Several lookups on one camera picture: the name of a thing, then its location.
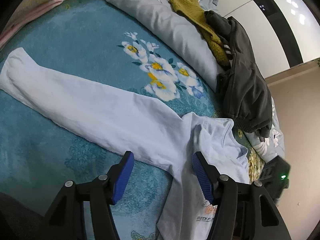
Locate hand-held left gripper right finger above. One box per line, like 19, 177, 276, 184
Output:
192, 151, 292, 240

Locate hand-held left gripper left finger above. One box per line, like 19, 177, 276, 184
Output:
44, 151, 135, 240

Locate light blue long-sleeve shirt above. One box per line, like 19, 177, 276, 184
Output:
0, 48, 250, 240

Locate dark grey pants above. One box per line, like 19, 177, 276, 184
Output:
216, 16, 273, 140

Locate white wardrobe with black stripe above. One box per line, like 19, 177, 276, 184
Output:
216, 0, 320, 79

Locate dark grey striped garment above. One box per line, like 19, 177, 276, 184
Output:
204, 10, 237, 62

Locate blue floral duvet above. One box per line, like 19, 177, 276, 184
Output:
80, 0, 285, 163

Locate olive green knit sweater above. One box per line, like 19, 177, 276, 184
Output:
164, 0, 230, 68

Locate pink folded blanket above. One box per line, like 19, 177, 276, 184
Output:
0, 0, 63, 49

